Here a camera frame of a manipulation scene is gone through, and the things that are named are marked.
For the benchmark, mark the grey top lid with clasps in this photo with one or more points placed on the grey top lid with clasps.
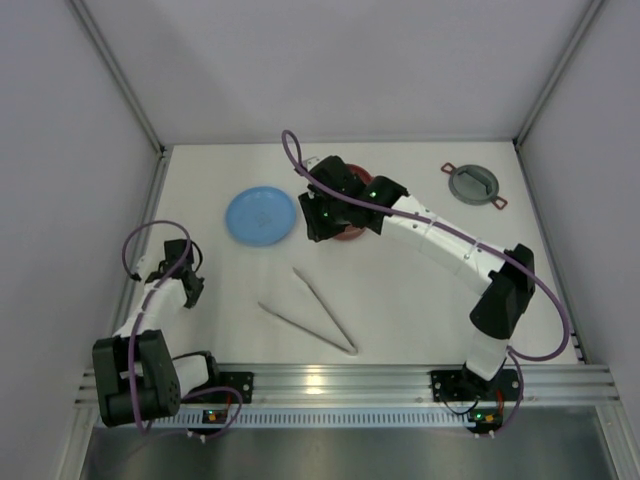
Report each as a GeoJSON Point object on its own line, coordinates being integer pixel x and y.
{"type": "Point", "coordinates": [474, 185]}

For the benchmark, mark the metal tongs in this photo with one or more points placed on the metal tongs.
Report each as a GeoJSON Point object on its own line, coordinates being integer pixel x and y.
{"type": "Point", "coordinates": [292, 298]}

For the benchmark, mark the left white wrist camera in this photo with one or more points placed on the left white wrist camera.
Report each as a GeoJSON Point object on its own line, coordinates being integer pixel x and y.
{"type": "Point", "coordinates": [142, 269]}

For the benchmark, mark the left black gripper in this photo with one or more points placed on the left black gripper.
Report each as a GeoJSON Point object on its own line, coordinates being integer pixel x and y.
{"type": "Point", "coordinates": [193, 289]}

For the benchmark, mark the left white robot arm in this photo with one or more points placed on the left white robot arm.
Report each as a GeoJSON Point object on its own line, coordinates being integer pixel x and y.
{"type": "Point", "coordinates": [137, 378]}

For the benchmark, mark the blue plate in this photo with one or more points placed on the blue plate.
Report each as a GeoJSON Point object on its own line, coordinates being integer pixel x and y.
{"type": "Point", "coordinates": [260, 216]}

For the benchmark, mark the dark red lunch container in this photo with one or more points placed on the dark red lunch container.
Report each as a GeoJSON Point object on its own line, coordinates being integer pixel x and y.
{"type": "Point", "coordinates": [350, 233]}

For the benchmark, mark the pink lunch container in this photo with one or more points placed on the pink lunch container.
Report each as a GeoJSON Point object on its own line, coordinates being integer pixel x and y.
{"type": "Point", "coordinates": [362, 172]}

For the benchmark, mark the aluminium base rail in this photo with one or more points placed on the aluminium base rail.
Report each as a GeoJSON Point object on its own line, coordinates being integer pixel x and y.
{"type": "Point", "coordinates": [357, 396]}

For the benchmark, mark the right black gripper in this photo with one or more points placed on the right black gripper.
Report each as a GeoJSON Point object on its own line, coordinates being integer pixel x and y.
{"type": "Point", "coordinates": [316, 220]}

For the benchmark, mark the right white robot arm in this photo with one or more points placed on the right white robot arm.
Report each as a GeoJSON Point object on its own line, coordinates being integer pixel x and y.
{"type": "Point", "coordinates": [500, 281]}

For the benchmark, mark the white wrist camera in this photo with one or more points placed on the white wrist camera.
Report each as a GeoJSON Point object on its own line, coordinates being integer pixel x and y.
{"type": "Point", "coordinates": [311, 162]}
{"type": "Point", "coordinates": [142, 269]}

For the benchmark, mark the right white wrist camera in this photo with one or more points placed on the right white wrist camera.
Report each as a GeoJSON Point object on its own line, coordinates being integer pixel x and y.
{"type": "Point", "coordinates": [311, 162]}

